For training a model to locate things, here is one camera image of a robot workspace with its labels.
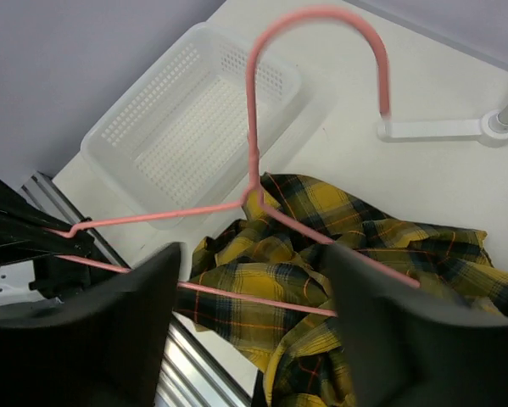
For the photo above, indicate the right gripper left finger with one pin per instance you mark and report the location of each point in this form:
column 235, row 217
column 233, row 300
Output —
column 91, row 349

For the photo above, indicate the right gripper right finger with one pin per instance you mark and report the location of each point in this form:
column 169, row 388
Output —
column 406, row 347

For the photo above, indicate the yellow plaid shirt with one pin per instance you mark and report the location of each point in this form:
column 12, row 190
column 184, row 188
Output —
column 299, row 357

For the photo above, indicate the pink wire hanger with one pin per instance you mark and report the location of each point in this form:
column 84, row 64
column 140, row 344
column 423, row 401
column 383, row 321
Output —
column 286, row 22

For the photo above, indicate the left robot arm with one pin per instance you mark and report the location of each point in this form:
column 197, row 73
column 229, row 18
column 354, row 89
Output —
column 33, row 265

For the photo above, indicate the metal clothes rack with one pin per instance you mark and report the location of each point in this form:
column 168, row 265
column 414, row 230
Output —
column 476, row 28

